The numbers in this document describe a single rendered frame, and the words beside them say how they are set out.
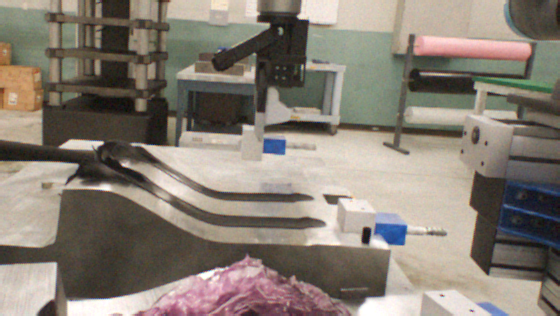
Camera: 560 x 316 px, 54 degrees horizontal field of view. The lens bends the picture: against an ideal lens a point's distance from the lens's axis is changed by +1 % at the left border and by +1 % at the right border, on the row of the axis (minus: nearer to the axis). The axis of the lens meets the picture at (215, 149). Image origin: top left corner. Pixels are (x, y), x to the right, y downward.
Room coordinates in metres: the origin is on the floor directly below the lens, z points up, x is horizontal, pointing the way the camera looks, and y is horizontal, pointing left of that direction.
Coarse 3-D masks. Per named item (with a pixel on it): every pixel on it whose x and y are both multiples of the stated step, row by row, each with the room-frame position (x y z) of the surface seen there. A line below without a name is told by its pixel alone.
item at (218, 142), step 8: (184, 136) 4.15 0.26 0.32; (192, 136) 4.15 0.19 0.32; (200, 136) 4.15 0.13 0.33; (208, 136) 4.15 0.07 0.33; (216, 136) 4.15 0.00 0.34; (224, 136) 4.15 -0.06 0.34; (232, 136) 4.15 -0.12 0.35; (240, 136) 4.15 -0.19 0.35; (184, 144) 3.77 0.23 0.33; (192, 144) 3.77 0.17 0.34; (200, 144) 3.77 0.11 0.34; (208, 144) 3.77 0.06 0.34; (216, 144) 3.77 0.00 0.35; (224, 144) 3.77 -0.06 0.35; (232, 144) 3.76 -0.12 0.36
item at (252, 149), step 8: (248, 128) 0.92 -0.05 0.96; (248, 136) 0.91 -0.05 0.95; (264, 136) 0.92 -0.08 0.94; (272, 136) 0.93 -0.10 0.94; (280, 136) 0.94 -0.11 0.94; (248, 144) 0.91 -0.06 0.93; (256, 144) 0.91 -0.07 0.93; (264, 144) 0.91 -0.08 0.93; (272, 144) 0.91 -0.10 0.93; (280, 144) 0.91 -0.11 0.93; (288, 144) 0.92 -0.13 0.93; (296, 144) 0.92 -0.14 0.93; (304, 144) 0.93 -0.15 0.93; (312, 144) 0.93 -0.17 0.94; (240, 152) 0.94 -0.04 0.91; (248, 152) 0.91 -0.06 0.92; (256, 152) 0.91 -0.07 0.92; (264, 152) 0.91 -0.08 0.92; (272, 152) 0.91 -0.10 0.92; (280, 152) 0.91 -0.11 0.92; (256, 160) 0.91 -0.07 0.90
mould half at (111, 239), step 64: (64, 192) 0.58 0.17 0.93; (128, 192) 0.59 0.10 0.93; (192, 192) 0.72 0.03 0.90; (256, 192) 0.77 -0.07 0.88; (320, 192) 0.78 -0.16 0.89; (0, 256) 0.58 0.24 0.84; (64, 256) 0.58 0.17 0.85; (128, 256) 0.57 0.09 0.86; (192, 256) 0.57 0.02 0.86; (256, 256) 0.57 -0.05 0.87; (320, 256) 0.57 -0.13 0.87; (384, 256) 0.57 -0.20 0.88
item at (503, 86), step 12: (480, 84) 4.86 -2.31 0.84; (492, 84) 4.66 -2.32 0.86; (504, 84) 4.45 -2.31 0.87; (516, 84) 4.28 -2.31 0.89; (528, 84) 4.21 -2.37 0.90; (540, 84) 4.34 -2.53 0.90; (552, 84) 4.46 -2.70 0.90; (480, 96) 4.88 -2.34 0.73; (480, 108) 4.88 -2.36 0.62; (468, 168) 4.88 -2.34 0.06
